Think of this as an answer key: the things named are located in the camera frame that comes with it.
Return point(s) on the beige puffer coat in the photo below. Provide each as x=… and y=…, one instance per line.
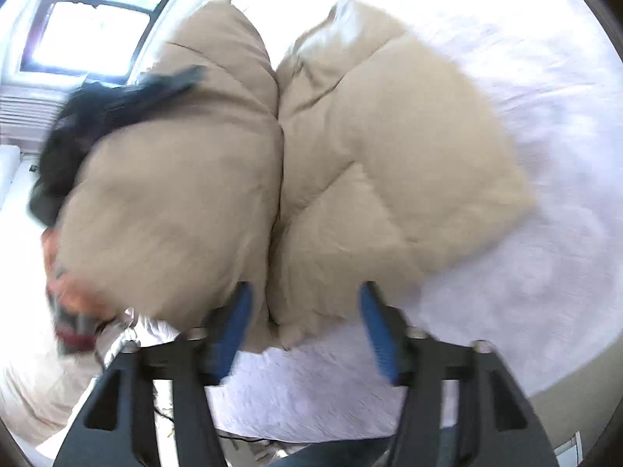
x=365, y=180

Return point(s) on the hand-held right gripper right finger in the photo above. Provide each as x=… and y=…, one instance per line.
x=379, y=331

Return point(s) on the white ribbed radiator unit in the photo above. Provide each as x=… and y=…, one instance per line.
x=27, y=116

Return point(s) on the dark-framed window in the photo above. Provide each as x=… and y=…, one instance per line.
x=97, y=24

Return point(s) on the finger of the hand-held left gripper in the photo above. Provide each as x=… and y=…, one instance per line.
x=165, y=85

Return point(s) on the pale lavender bed blanket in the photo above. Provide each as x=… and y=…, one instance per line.
x=535, y=82

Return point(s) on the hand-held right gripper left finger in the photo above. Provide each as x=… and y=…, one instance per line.
x=233, y=331

